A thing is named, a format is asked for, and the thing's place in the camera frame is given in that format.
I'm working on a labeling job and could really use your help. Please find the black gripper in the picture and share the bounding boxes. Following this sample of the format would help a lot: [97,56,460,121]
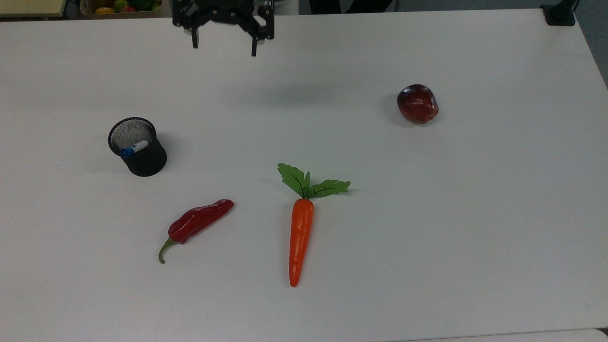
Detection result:
[172,0,276,57]

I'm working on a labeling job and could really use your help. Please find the white marker with blue cap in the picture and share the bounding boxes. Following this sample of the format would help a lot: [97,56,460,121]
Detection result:
[120,140,150,158]

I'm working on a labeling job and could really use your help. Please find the dark object behind table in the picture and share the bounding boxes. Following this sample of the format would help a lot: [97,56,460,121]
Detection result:
[309,0,394,14]

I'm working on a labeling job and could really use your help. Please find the beige box of toy fruit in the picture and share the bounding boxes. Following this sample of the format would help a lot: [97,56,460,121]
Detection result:
[80,0,165,19]

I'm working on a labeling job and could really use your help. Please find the black mesh pen cup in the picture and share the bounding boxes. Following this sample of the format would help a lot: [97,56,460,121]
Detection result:
[108,117,168,177]

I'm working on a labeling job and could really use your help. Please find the red toy chili pepper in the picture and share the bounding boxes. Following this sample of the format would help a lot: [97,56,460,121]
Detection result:
[158,199,235,264]

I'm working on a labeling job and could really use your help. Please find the light wooden table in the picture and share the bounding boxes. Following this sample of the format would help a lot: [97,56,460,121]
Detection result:
[0,0,67,19]

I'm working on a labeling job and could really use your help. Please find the dark red toy apple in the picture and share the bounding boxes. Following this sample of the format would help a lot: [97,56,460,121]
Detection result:
[397,84,439,125]

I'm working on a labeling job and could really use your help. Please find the orange toy carrot green leaves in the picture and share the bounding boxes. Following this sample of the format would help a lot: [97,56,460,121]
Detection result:
[277,163,352,288]

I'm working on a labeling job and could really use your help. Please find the black table clamp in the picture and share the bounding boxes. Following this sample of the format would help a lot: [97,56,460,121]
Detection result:
[541,0,578,27]

